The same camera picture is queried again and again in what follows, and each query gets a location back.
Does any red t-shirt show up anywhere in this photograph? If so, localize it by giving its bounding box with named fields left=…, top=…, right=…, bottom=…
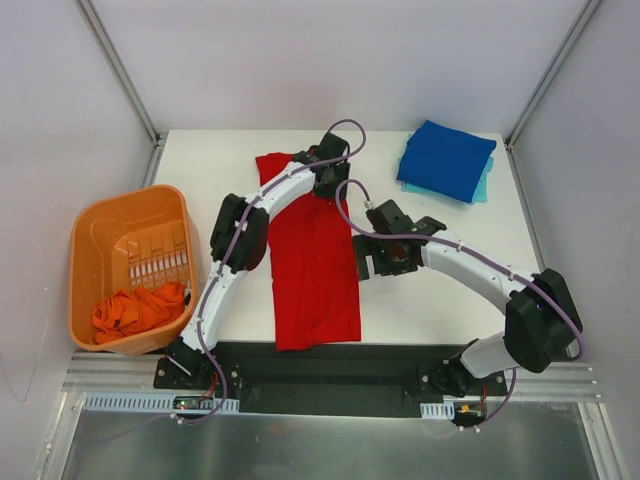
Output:
left=254, top=152, right=363, bottom=352

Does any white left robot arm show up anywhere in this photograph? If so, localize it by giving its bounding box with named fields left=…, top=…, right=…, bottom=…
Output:
left=167, top=132, right=359, bottom=389

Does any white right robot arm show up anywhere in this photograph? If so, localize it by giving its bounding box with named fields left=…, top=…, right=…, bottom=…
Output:
left=353, top=200, right=583, bottom=398

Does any teal folded t-shirt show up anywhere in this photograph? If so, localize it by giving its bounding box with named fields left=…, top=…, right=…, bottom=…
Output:
left=401, top=156, right=494, bottom=204

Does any blue folded t-shirt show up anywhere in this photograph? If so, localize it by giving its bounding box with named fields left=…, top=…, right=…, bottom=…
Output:
left=396, top=120, right=497, bottom=204

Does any orange plastic basket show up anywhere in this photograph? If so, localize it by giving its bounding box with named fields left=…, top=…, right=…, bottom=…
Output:
left=68, top=185, right=202, bottom=355

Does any orange t-shirt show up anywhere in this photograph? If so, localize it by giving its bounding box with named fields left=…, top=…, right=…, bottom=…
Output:
left=91, top=281, right=190, bottom=344

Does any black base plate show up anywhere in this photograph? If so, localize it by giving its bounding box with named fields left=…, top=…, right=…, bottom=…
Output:
left=152, top=342, right=509, bottom=419

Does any left aluminium frame post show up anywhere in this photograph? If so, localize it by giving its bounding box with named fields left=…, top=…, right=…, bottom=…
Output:
left=74, top=0, right=166, bottom=188

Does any aluminium frame post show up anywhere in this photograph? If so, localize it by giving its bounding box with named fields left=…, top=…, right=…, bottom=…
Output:
left=74, top=0, right=166, bottom=188
left=505, top=0, right=605, bottom=151

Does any right aluminium frame post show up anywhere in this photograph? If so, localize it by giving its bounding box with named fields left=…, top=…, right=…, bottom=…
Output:
left=505, top=0, right=605, bottom=151

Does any white slotted cable duct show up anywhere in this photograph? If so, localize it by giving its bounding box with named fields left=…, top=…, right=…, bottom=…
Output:
left=84, top=392, right=240, bottom=415

